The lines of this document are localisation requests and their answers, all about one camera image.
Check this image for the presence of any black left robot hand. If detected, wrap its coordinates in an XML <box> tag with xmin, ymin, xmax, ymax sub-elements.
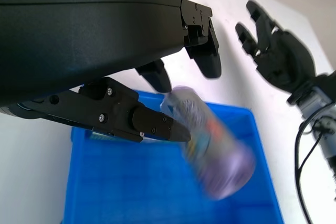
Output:
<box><xmin>0</xmin><ymin>0</ymin><xmax>223</xmax><ymax>145</ymax></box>

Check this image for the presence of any purple garbage bag roll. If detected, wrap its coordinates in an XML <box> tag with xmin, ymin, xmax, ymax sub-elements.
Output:
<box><xmin>160</xmin><ymin>85</ymin><xmax>257</xmax><ymax>201</ymax></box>

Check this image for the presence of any blue plastic tray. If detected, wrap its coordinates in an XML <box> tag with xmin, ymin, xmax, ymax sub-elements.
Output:
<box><xmin>61</xmin><ymin>90</ymin><xmax>286</xmax><ymax>224</ymax></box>

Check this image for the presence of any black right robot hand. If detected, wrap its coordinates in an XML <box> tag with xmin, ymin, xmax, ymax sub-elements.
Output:
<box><xmin>235</xmin><ymin>0</ymin><xmax>320</xmax><ymax>96</ymax></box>

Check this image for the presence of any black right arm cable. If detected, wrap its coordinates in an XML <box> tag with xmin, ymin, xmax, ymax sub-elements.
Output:
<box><xmin>295</xmin><ymin>121</ymin><xmax>332</xmax><ymax>224</ymax></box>

